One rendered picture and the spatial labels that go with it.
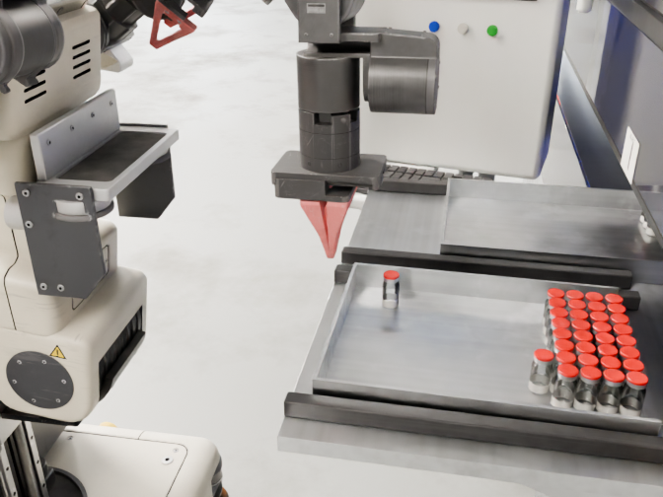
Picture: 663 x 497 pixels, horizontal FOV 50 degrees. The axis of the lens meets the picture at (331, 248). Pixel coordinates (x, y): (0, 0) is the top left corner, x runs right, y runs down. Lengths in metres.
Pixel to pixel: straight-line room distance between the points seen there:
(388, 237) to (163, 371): 1.36
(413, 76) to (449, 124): 0.97
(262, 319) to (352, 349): 1.71
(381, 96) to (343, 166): 0.08
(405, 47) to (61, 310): 0.65
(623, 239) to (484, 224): 0.21
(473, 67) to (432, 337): 0.80
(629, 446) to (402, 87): 0.40
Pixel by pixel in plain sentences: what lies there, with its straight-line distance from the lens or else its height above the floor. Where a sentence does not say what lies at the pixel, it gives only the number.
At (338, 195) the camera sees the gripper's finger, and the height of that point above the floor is 1.11.
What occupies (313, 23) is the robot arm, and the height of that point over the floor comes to 1.27.
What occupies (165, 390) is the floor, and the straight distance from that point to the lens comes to 2.26.
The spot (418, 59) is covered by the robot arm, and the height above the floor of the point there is 1.24.
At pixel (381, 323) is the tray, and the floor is 0.88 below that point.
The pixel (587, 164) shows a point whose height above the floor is 0.86.
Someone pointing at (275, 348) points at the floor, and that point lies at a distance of 2.39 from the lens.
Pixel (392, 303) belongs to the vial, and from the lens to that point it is 0.92.
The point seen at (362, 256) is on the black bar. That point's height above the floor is 0.89.
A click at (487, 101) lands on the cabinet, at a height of 0.97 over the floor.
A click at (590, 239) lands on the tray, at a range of 1.17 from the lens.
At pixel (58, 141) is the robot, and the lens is 0.98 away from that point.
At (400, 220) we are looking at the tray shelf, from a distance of 1.17.
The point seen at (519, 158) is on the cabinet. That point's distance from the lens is 1.58.
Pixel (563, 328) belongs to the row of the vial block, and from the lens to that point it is 0.84.
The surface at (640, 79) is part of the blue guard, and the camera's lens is 1.13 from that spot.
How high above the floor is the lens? 1.37
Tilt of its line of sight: 27 degrees down
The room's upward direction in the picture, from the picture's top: straight up
